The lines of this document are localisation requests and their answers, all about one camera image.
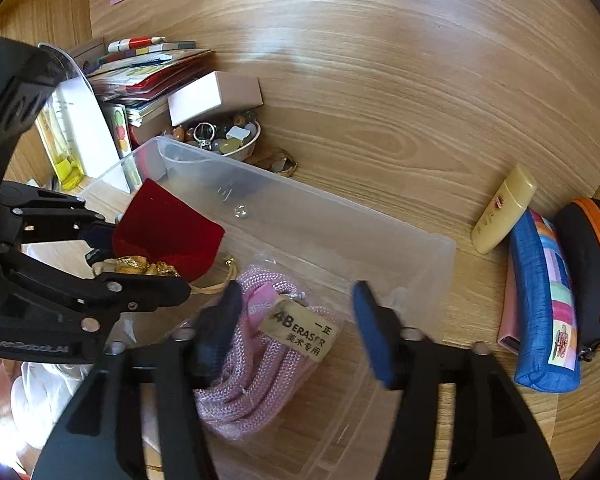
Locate flat pink wallet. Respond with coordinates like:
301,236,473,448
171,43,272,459
497,260,523,353

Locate yellow sunscreen bottle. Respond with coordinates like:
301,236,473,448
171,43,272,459
471,163,538,255

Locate wooden desktop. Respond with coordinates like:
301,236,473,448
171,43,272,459
70,170,600,480

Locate blue patchwork pencil case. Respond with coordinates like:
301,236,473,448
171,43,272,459
509,207,582,393

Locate brown bracelet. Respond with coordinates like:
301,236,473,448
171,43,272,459
247,147,299,177

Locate colourful fruit print booklet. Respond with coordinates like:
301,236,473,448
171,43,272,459
104,104,135,162

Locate clear plastic storage box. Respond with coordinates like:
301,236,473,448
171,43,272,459
77,136,457,480

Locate stack of books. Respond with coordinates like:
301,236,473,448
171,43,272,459
82,40,216,131

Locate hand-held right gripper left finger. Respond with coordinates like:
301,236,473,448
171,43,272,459
32,280,243,480

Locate black case with orange zip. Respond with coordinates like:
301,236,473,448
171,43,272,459
552,197,600,363

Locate white cardboard box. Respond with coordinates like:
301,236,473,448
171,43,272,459
167,71,264,126

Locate red velvet drawstring pouch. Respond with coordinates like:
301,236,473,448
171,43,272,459
92,178,238,293

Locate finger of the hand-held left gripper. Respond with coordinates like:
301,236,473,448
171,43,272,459
0,185,123,256
0,247,191,333

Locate tan wrapped eraser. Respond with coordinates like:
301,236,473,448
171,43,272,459
259,294,337,361

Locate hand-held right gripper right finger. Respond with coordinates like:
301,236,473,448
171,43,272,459
350,280,561,480

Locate white paper sheet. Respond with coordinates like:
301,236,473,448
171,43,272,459
55,75,131,193

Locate red and white marker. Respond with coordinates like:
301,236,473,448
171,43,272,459
107,35,166,54

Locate white plastic bag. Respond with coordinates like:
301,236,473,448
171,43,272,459
10,360,97,453

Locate white bowl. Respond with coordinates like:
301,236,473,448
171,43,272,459
172,119,262,162

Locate pink braided rope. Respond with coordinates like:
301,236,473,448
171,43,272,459
192,266,341,441

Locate yellow liquid bottle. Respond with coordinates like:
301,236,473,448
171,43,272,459
35,105,84,191

